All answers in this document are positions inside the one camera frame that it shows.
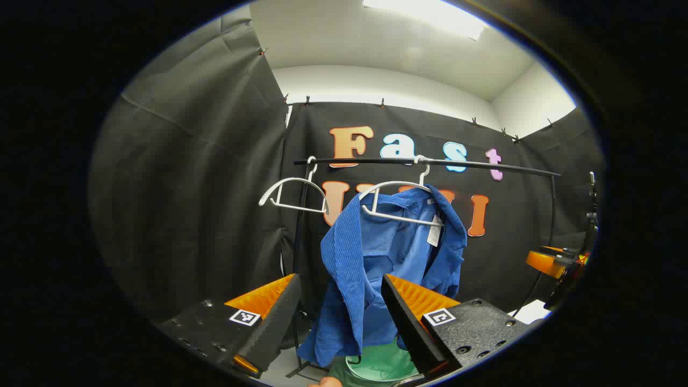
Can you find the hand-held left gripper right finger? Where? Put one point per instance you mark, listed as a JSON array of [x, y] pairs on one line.
[[408, 333]]

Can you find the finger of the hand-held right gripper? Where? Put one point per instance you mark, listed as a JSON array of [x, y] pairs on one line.
[[540, 262]]

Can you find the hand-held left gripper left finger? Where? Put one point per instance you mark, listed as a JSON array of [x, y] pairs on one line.
[[274, 328]]

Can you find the green laundry hamper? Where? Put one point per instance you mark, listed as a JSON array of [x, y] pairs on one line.
[[381, 365]]

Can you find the blue ribbed knit jacket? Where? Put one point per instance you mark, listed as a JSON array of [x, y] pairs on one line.
[[349, 258]]

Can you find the white plastic clothes hanger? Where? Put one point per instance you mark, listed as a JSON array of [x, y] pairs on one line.
[[295, 179], [395, 183]]

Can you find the black metal clothes rack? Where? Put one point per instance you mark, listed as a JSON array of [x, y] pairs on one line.
[[376, 160]]

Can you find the white flat sheet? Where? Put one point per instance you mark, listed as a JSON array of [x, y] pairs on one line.
[[529, 313]]

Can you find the black backdrop cloth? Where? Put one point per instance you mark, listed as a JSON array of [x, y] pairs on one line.
[[204, 188]]

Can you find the row of small backdrop clips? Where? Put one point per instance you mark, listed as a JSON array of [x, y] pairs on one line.
[[382, 102]]

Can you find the ceiling light panel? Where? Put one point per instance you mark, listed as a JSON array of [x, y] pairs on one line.
[[430, 13]]

